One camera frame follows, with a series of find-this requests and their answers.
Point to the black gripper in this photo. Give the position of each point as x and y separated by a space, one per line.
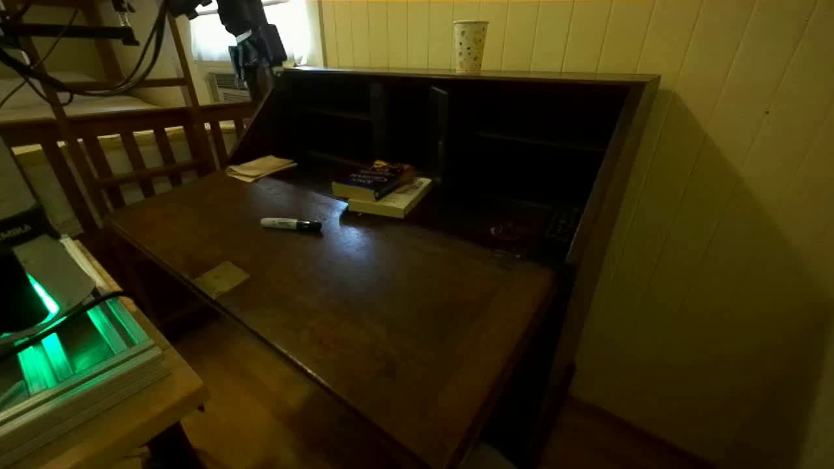
258 52

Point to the window air conditioner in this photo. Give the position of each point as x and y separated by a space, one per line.
227 87

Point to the white folded paper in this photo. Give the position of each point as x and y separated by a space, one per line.
258 167

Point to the wooden slatted railing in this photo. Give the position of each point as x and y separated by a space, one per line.
132 120

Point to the black and white marker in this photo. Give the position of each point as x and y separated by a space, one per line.
288 224

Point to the stacked books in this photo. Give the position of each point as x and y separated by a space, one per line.
401 205

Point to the white dotted paper cup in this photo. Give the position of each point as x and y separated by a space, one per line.
470 44

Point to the yellowish card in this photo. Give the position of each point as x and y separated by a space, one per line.
219 280

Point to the dark wooden secretary desk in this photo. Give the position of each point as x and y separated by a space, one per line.
391 313

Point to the green lit device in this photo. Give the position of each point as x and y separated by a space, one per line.
60 347

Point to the wooden ladder frame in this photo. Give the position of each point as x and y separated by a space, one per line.
185 78

